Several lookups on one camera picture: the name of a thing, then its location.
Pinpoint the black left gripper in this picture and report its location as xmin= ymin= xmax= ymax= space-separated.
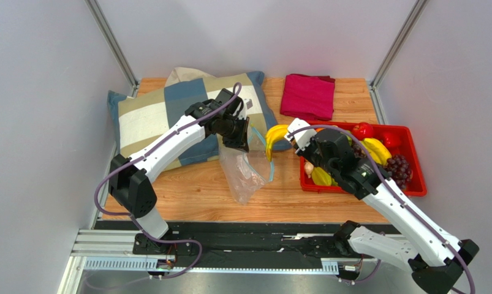
xmin=219 ymin=116 xmax=249 ymax=153

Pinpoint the clear zip top bag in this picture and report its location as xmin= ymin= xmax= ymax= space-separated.
xmin=219 ymin=127 xmax=274 ymax=205

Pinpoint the large yellow banana bunch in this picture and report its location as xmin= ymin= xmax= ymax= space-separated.
xmin=265 ymin=124 xmax=289 ymax=162

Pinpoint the purple grape bunch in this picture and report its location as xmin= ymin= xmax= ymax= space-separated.
xmin=365 ymin=146 xmax=413 ymax=190

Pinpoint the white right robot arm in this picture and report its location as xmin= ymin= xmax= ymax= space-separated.
xmin=285 ymin=122 xmax=479 ymax=293

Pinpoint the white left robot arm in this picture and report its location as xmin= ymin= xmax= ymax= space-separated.
xmin=106 ymin=82 xmax=249 ymax=243

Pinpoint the garlic bulb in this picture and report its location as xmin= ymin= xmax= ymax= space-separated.
xmin=304 ymin=162 xmax=314 ymax=178

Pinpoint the yellow green starfruit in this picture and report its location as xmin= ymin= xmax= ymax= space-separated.
xmin=311 ymin=167 xmax=333 ymax=186

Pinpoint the red pomegranate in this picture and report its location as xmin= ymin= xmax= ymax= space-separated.
xmin=351 ymin=122 xmax=375 ymax=141

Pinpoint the folded magenta towel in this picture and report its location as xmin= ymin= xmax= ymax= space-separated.
xmin=280 ymin=73 xmax=336 ymax=121

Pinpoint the small yellow banana bunch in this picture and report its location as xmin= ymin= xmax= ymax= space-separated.
xmin=361 ymin=138 xmax=392 ymax=166

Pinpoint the red plastic tray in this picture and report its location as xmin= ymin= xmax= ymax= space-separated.
xmin=300 ymin=124 xmax=427 ymax=197

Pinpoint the plaid blue beige pillow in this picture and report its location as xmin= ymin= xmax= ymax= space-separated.
xmin=107 ymin=67 xmax=278 ymax=157

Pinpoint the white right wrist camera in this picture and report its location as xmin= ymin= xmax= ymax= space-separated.
xmin=284 ymin=118 xmax=317 ymax=151

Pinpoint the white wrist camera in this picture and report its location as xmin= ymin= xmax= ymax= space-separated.
xmin=234 ymin=97 xmax=253 ymax=119
xmin=284 ymin=118 xmax=317 ymax=151

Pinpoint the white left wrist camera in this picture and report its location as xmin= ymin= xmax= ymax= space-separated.
xmin=234 ymin=97 xmax=253 ymax=119

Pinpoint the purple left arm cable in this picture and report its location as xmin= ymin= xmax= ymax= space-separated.
xmin=94 ymin=82 xmax=203 ymax=281

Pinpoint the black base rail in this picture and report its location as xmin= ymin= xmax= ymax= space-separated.
xmin=95 ymin=220 xmax=362 ymax=270

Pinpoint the right aluminium frame post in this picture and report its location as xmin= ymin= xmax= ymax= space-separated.
xmin=371 ymin=0 xmax=430 ymax=89

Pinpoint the aluminium frame post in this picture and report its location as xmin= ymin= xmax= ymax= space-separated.
xmin=371 ymin=0 xmax=430 ymax=89
xmin=85 ymin=0 xmax=140 ymax=96

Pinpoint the left aluminium frame post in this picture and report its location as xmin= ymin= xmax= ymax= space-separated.
xmin=85 ymin=0 xmax=140 ymax=96

